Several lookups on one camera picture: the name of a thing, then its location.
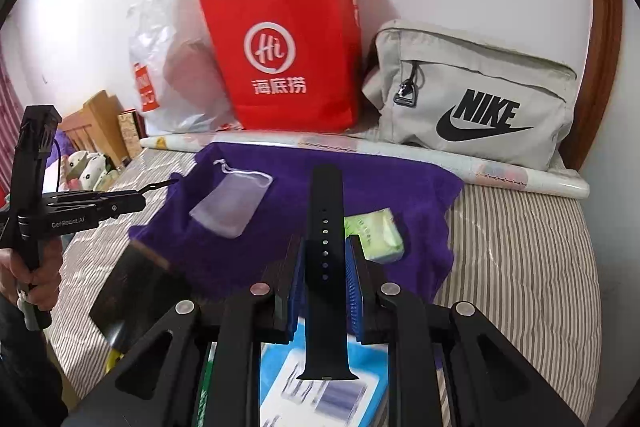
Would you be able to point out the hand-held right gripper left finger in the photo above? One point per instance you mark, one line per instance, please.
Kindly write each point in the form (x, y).
(295, 287)

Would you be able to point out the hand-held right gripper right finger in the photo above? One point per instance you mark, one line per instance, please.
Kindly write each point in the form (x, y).
(356, 292)

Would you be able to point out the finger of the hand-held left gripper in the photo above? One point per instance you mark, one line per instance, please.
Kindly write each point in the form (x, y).
(120, 207)

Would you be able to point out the light green tissue pack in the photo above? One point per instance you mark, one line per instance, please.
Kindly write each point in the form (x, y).
(380, 232)

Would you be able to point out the person's left forearm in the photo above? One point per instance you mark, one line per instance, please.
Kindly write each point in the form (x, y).
(25, 372)

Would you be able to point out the person's left hand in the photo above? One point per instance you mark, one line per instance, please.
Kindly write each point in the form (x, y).
(47, 272)

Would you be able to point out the white spotted plush toy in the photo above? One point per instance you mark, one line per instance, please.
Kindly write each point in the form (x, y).
(87, 169)

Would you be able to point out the blue tissue box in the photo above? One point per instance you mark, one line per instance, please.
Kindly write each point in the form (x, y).
(280, 357)

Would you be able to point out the purple towel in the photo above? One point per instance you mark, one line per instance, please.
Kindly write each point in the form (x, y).
(280, 217)

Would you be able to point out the dark rectangular box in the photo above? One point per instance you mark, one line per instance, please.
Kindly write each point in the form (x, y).
(140, 292)

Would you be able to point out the wooden headboard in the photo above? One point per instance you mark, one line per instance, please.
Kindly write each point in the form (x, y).
(100, 122)

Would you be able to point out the pink striped curtain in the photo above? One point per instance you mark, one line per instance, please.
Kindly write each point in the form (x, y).
(10, 107)

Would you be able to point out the white plastic shopping bag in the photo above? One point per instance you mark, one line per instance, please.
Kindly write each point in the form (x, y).
(170, 57)

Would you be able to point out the striped grey mattress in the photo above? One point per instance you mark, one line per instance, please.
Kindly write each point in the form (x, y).
(525, 267)

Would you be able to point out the white rolled paper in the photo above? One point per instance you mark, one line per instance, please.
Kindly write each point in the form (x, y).
(525, 177)

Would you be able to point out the red paper shopping bag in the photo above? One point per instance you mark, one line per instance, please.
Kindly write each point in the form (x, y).
(285, 32)

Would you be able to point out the grey waist bag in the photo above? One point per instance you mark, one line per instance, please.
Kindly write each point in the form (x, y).
(475, 72)

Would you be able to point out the brown picture frame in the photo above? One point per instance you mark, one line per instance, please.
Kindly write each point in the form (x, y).
(131, 134)

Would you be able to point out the brown wooden door frame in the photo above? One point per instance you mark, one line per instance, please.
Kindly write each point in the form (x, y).
(600, 57)

